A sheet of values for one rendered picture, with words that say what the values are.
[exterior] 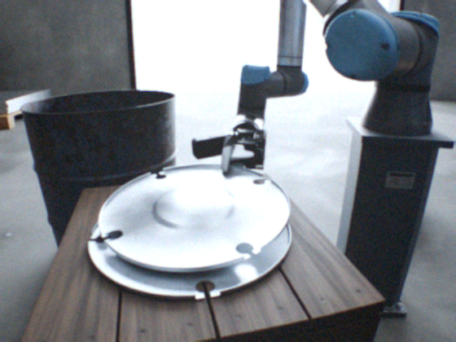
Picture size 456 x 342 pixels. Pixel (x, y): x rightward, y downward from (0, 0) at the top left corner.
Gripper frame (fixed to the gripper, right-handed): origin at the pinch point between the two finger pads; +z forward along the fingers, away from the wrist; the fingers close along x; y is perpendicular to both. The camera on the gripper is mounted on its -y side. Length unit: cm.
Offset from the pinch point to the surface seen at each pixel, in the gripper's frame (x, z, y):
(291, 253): 1.8, 19.6, 12.6
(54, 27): -28, -328, -275
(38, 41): -13, -320, -298
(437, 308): 39, -7, 54
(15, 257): 39, -8, -70
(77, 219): 2.1, 16.3, -20.9
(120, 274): 0.8, 27.6, -7.6
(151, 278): 0.9, 27.5, -3.7
